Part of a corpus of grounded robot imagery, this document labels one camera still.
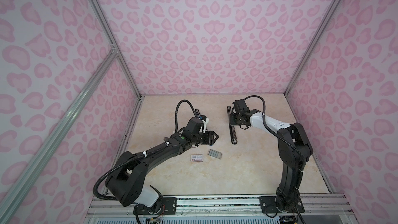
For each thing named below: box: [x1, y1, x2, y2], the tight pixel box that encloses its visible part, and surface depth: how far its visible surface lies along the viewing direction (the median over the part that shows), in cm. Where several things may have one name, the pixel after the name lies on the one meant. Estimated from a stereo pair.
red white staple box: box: [190, 154, 204, 163], surface depth 90 cm
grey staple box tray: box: [207, 148, 223, 160], surface depth 92 cm
